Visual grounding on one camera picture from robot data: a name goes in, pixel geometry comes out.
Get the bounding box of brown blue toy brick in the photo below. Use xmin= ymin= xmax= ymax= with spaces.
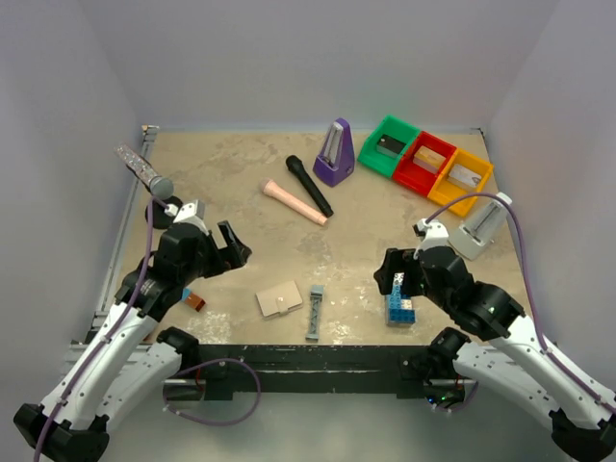
xmin=180 ymin=288 xmax=206 ymax=313

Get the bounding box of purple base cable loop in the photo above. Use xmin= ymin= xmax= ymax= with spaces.
xmin=162 ymin=357 xmax=263 ymax=427

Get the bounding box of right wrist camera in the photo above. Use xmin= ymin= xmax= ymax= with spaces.
xmin=414 ymin=218 xmax=449 ymax=252

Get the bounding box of yellow storage bin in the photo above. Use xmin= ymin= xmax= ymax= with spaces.
xmin=427 ymin=148 xmax=494 ymax=205

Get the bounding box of pink microphone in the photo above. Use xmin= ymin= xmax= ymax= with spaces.
xmin=260 ymin=179 xmax=327 ymax=226

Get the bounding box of aluminium frame rail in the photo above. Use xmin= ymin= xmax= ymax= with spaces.
xmin=71 ymin=125 xmax=160 ymax=347

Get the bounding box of purple metronome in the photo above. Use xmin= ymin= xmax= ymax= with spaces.
xmin=313 ymin=117 xmax=355 ymax=188

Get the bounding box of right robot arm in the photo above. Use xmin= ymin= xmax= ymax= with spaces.
xmin=374 ymin=246 xmax=615 ymax=461

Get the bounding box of blue toy brick block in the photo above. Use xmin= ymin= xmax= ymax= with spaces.
xmin=385 ymin=272 xmax=416 ymax=325

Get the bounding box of black round microphone stand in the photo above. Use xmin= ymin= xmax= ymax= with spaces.
xmin=152 ymin=195 xmax=184 ymax=230

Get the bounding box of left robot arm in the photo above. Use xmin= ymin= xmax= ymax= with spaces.
xmin=13 ymin=221 xmax=251 ymax=461

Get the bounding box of white metronome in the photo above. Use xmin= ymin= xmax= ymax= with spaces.
xmin=449 ymin=192 xmax=512 ymax=261

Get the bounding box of tan card in red bin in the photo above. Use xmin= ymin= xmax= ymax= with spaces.
xmin=413 ymin=146 xmax=446 ymax=174

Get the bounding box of beige card holder wallet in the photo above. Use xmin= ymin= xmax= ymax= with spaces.
xmin=256 ymin=280 xmax=303 ymax=319

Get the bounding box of red storage bin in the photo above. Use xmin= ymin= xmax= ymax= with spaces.
xmin=392 ymin=131 xmax=456 ymax=197

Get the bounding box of glitter microphone on stand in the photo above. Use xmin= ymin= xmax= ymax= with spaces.
xmin=114 ymin=144 xmax=174 ymax=200

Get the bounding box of white card in yellow bin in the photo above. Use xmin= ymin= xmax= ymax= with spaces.
xmin=448 ymin=164 xmax=482 ymax=192

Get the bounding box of grey truss beam piece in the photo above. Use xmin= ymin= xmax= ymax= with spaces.
xmin=305 ymin=285 xmax=324 ymax=342

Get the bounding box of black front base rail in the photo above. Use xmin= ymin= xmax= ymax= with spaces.
xmin=178 ymin=345 xmax=463 ymax=400

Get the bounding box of green storage bin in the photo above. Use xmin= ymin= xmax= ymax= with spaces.
xmin=358 ymin=115 xmax=421 ymax=178

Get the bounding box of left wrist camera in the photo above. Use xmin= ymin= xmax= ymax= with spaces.
xmin=164 ymin=199 xmax=205 ymax=226

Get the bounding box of black card in green bin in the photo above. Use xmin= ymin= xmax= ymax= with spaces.
xmin=375 ymin=135 xmax=405 ymax=158

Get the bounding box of black microphone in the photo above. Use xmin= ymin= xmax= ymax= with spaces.
xmin=285 ymin=155 xmax=334 ymax=218

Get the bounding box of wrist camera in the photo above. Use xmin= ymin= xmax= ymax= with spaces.
xmin=414 ymin=218 xmax=449 ymax=252
xmin=164 ymin=199 xmax=205 ymax=226

